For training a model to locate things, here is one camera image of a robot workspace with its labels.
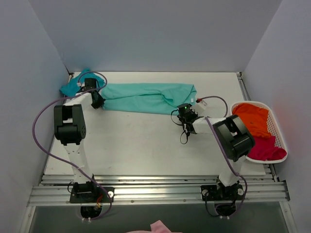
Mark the orange t-shirt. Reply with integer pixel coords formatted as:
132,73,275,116
232,103,272,138

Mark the aluminium rail frame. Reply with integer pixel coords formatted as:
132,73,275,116
20,72,298,233

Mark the white plastic laundry basket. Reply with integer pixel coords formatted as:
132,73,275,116
231,101,288,164

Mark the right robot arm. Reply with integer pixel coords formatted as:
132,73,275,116
177,100,255,200

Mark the mint green t-shirt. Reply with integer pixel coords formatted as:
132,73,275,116
101,83,197,115

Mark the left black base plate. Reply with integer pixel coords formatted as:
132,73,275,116
69,187,110,203

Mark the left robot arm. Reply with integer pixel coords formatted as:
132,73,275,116
54,78,104,184

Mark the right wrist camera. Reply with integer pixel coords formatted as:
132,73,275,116
193,99,207,115

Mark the black thin cable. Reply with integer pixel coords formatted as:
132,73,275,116
171,109,192,145

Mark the folded teal t-shirt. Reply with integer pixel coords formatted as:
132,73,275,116
59,68,107,97

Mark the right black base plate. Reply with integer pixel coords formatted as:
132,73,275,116
200,184,244,201

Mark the pink cloth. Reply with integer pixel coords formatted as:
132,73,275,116
150,220,171,233

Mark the magenta t-shirt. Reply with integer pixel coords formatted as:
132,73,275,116
248,136,287,161

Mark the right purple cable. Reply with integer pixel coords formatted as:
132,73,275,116
195,96,248,216

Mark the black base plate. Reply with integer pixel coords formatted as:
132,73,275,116
69,187,110,203
200,184,244,201

